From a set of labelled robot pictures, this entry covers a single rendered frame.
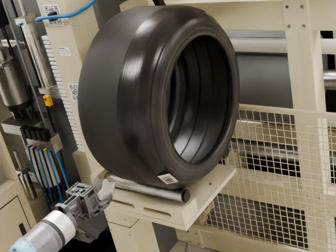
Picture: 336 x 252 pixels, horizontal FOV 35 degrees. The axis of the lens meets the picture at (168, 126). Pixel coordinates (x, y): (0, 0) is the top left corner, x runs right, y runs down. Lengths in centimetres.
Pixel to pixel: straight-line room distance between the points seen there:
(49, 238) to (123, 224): 83
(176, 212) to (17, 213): 72
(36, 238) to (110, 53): 57
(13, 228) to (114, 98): 88
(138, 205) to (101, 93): 49
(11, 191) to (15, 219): 12
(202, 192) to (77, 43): 69
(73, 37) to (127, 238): 88
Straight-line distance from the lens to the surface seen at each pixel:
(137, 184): 188
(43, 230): 141
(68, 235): 144
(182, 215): 179
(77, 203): 148
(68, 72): 192
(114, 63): 157
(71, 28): 182
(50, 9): 186
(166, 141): 157
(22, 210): 224
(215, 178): 202
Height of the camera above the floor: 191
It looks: 27 degrees down
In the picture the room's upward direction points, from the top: 13 degrees counter-clockwise
